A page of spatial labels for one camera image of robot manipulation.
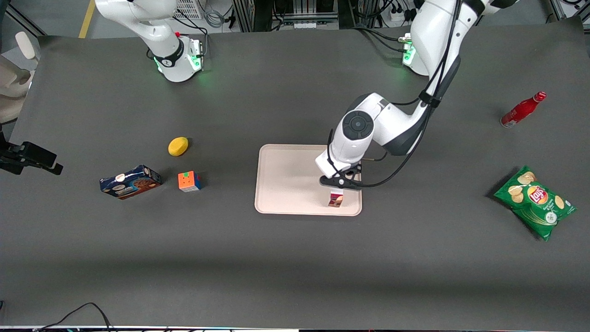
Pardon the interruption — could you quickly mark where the red bottle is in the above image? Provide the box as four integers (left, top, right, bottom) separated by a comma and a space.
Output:
500, 91, 548, 129

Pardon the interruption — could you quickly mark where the white chair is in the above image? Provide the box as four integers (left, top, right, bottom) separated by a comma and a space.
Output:
0, 31, 40, 125

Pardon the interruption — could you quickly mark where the yellow lemon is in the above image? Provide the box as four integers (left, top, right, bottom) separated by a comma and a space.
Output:
168, 136, 189, 157

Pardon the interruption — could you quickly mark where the blue chocolate cookie box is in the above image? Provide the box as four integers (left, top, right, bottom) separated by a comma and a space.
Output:
99, 165, 162, 200

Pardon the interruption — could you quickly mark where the grey coiled cable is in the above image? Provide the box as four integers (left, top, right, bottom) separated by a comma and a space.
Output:
203, 7, 225, 29

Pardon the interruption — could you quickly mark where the black clamp device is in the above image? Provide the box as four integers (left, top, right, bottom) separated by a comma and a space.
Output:
0, 131, 64, 176

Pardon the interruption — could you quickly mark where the white wire basket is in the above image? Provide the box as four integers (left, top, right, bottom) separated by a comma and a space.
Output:
175, 0, 203, 20

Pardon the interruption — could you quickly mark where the long black looping cable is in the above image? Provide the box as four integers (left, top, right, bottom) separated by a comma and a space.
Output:
32, 302, 113, 332

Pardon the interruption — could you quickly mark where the green chips bag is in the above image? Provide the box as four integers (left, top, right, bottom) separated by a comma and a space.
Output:
493, 165, 577, 242

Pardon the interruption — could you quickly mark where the beige rectangular plastic tray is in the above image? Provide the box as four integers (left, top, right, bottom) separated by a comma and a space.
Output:
254, 144, 363, 216

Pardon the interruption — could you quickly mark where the white power strip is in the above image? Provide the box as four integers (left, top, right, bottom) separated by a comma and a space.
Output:
387, 5, 415, 24

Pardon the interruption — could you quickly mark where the multicoloured puzzle cube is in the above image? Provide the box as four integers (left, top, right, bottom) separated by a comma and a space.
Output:
178, 171, 202, 193

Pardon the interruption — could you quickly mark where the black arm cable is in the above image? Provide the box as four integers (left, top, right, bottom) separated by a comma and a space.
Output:
360, 0, 464, 189

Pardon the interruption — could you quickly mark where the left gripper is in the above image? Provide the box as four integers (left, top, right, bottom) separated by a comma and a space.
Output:
316, 156, 363, 191

